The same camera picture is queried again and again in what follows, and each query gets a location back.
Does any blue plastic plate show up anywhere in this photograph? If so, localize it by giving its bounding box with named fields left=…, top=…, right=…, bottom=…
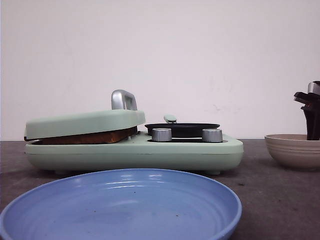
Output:
left=0, top=169, right=242, bottom=240

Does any right silver control knob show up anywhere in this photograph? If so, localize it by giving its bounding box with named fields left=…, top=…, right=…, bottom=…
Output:
left=202, top=128, right=223, bottom=143

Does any black frying pan green handle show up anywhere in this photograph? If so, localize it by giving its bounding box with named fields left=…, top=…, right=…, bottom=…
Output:
left=145, top=114, right=220, bottom=138

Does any silver control knob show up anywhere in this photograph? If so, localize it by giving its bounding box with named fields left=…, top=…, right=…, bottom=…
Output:
left=151, top=128, right=172, bottom=142
left=202, top=128, right=223, bottom=143

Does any beige ribbed bowl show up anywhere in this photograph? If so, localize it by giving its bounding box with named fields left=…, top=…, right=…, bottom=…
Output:
left=264, top=134, right=320, bottom=170

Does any mint green sandwich maker lid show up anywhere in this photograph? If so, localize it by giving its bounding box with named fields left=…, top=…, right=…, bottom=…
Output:
left=24, top=89, right=146, bottom=142

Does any white bread slice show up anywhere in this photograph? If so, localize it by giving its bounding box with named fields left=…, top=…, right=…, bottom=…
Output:
left=37, top=126, right=138, bottom=145

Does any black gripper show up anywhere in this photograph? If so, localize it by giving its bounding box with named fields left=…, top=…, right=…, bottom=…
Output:
left=294, top=80, right=320, bottom=140

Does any left silver control knob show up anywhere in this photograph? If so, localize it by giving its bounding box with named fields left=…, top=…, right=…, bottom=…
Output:
left=151, top=128, right=172, bottom=142

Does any mint green breakfast maker base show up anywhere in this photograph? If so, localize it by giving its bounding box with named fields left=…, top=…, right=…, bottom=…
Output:
left=25, top=131, right=244, bottom=175

